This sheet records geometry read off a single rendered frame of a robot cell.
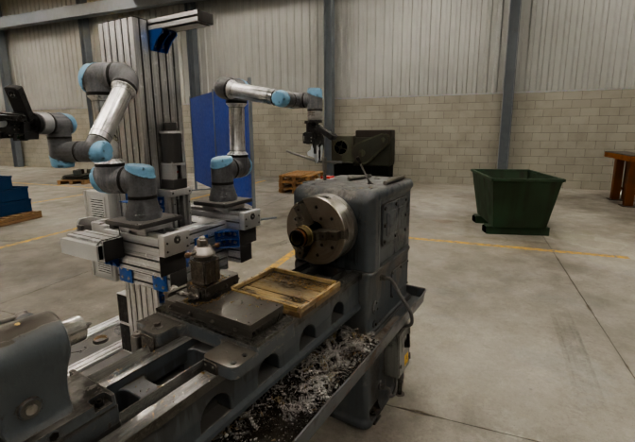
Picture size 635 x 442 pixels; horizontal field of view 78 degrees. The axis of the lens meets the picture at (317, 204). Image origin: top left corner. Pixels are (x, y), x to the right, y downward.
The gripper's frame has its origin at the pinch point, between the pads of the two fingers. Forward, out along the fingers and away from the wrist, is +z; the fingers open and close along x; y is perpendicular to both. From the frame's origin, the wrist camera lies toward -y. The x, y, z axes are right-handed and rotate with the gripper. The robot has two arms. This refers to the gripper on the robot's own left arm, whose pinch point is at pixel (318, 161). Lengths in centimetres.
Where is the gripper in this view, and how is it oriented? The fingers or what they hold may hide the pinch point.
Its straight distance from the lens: 199.7
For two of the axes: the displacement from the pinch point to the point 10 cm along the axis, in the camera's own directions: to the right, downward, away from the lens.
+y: -8.6, -0.9, 5.0
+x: -5.1, 1.6, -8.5
